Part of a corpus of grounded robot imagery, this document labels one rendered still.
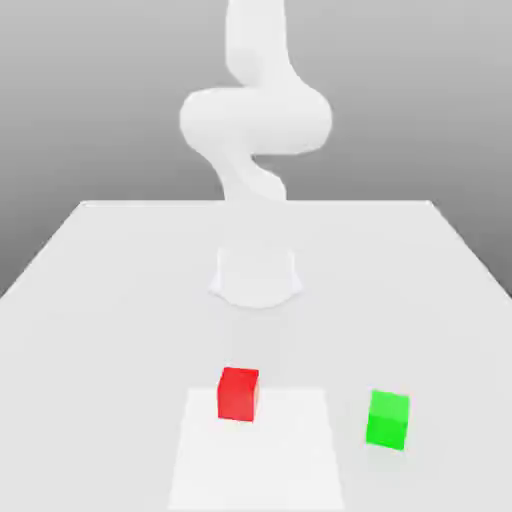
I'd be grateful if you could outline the small red cube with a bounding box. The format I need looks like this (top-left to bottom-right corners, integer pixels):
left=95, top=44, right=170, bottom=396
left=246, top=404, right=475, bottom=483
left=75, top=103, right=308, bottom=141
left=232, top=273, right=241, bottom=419
left=216, top=366, right=260, bottom=423

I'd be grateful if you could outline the small green cube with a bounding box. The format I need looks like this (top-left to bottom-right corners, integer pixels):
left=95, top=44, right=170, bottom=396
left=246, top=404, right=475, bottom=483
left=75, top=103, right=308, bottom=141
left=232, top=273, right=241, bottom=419
left=365, top=389, right=411, bottom=452

